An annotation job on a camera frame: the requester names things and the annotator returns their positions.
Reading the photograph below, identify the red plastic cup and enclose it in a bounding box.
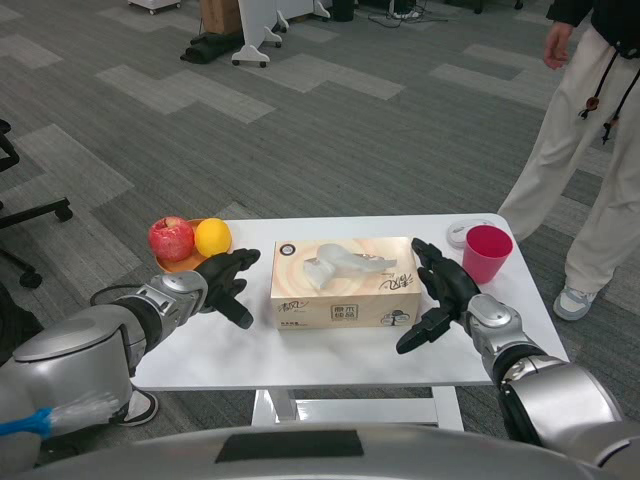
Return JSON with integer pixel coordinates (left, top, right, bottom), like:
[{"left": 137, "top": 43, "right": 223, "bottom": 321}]
[{"left": 461, "top": 224, "right": 515, "bottom": 285}]

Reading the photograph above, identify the silver robot chest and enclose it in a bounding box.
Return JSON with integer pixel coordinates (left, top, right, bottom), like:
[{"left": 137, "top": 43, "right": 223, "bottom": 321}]
[{"left": 24, "top": 423, "right": 616, "bottom": 480}]

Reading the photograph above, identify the white power strip with cables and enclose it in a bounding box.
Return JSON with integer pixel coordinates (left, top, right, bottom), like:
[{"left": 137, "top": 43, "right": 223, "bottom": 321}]
[{"left": 368, "top": 7, "right": 449, "bottom": 24}]

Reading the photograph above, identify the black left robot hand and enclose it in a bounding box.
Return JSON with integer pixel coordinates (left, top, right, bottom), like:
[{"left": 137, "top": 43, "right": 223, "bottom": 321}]
[{"left": 193, "top": 247, "right": 262, "bottom": 330}]

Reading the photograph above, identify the blue white bristle bundle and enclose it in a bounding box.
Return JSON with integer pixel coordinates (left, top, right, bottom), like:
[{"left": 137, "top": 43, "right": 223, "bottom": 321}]
[{"left": 0, "top": 394, "right": 121, "bottom": 441}]

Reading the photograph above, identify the black floor bag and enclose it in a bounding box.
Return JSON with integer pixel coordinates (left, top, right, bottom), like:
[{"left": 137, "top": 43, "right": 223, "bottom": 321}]
[{"left": 179, "top": 32, "right": 245, "bottom": 65}]

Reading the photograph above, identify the white table frame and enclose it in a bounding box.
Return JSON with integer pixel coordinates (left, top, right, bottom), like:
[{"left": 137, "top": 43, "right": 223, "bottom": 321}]
[{"left": 249, "top": 386, "right": 465, "bottom": 432}]

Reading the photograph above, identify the white cabinet on castors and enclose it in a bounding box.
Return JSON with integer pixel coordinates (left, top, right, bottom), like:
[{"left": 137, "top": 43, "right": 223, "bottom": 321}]
[{"left": 127, "top": 0, "right": 182, "bottom": 15}]

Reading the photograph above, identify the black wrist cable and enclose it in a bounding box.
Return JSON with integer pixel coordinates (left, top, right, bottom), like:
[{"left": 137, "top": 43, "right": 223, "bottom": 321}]
[{"left": 89, "top": 283, "right": 146, "bottom": 306}]

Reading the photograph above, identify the black white sneaker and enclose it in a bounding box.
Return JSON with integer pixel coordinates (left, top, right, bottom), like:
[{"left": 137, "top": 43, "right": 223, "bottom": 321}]
[{"left": 119, "top": 389, "right": 160, "bottom": 428}]

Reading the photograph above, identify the white round lid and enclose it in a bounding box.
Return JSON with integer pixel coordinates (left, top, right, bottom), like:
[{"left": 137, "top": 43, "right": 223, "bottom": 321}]
[{"left": 446, "top": 220, "right": 489, "bottom": 247}]

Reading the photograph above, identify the person in beige trousers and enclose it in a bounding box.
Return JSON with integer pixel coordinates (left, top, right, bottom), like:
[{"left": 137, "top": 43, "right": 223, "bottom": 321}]
[{"left": 498, "top": 0, "right": 640, "bottom": 322}]

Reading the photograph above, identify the beige cardboard tissue box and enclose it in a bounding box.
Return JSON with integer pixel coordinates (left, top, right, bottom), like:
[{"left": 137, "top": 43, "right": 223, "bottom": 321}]
[{"left": 269, "top": 236, "right": 423, "bottom": 331}]

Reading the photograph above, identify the orange plate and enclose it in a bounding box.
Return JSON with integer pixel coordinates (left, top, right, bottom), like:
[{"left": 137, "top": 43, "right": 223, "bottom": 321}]
[{"left": 155, "top": 218, "right": 234, "bottom": 274}]

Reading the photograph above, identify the black office chair base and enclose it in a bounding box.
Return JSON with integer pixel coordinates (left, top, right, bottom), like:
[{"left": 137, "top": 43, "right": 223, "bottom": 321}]
[{"left": 0, "top": 118, "right": 74, "bottom": 289}]

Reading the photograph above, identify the brown cardboard box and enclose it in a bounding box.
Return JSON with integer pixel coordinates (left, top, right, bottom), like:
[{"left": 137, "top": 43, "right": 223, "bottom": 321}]
[{"left": 199, "top": 0, "right": 242, "bottom": 36}]

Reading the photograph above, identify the red apple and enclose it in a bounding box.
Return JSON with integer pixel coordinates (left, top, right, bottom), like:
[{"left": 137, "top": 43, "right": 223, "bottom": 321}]
[{"left": 147, "top": 215, "right": 196, "bottom": 263}]

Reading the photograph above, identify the orange fruit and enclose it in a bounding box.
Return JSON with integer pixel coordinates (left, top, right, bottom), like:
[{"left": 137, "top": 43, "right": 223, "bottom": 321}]
[{"left": 194, "top": 217, "right": 233, "bottom": 259}]

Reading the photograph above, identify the white tissue sheet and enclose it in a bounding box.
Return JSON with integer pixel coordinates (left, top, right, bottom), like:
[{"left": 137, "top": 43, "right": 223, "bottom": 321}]
[{"left": 303, "top": 242, "right": 399, "bottom": 291}]

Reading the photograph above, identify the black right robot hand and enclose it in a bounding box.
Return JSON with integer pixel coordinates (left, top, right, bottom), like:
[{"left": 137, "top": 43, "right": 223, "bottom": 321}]
[{"left": 395, "top": 237, "right": 484, "bottom": 356}]

